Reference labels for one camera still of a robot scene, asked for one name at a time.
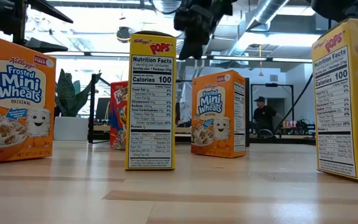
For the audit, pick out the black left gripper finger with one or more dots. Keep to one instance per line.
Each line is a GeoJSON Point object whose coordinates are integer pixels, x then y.
{"type": "Point", "coordinates": [48, 9]}
{"type": "Point", "coordinates": [41, 46]}

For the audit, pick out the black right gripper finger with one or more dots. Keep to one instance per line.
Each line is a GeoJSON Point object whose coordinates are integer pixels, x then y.
{"type": "Point", "coordinates": [192, 46]}

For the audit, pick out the orange Frosted Mini Wheats box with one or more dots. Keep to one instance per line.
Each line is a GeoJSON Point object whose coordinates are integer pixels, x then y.
{"type": "Point", "coordinates": [216, 124]}
{"type": "Point", "coordinates": [16, 93]}

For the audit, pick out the yellow Corn Pops cereal box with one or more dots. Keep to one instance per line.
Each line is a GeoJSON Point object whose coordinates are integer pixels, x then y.
{"type": "Point", "coordinates": [150, 93]}
{"type": "Point", "coordinates": [337, 109]}

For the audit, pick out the red Froot Loops cereal box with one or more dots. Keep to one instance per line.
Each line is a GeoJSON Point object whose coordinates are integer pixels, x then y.
{"type": "Point", "coordinates": [118, 124]}

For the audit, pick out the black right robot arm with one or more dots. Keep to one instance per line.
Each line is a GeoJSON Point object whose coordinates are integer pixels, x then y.
{"type": "Point", "coordinates": [334, 7]}

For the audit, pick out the green snake plant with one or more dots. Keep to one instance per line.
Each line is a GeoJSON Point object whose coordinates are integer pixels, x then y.
{"type": "Point", "coordinates": [68, 96]}

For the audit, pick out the black computer monitor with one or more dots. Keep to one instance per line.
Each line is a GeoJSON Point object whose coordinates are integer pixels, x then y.
{"type": "Point", "coordinates": [102, 109]}

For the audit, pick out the white plant pot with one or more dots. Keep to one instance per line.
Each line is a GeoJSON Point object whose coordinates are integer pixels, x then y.
{"type": "Point", "coordinates": [71, 129]}

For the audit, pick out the person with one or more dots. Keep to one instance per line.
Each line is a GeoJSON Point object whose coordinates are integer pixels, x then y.
{"type": "Point", "coordinates": [264, 115]}

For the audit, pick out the background workbench with equipment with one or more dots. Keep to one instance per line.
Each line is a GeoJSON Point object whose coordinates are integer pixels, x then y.
{"type": "Point", "coordinates": [300, 126]}

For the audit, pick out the silver spiral ventilation duct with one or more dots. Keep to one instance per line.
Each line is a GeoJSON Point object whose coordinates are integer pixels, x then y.
{"type": "Point", "coordinates": [272, 9]}
{"type": "Point", "coordinates": [166, 4]}

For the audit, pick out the round black overhead camera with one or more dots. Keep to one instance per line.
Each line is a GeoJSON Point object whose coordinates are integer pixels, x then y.
{"type": "Point", "coordinates": [123, 34]}

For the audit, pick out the black metal shelf end frame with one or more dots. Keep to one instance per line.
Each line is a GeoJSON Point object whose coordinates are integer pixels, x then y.
{"type": "Point", "coordinates": [91, 109]}
{"type": "Point", "coordinates": [247, 118]}

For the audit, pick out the black background metal frame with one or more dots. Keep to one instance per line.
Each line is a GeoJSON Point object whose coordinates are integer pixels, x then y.
{"type": "Point", "coordinates": [272, 84]}

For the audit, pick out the black aluminium rig frame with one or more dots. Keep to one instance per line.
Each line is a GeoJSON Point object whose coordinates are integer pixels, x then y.
{"type": "Point", "coordinates": [284, 140]}

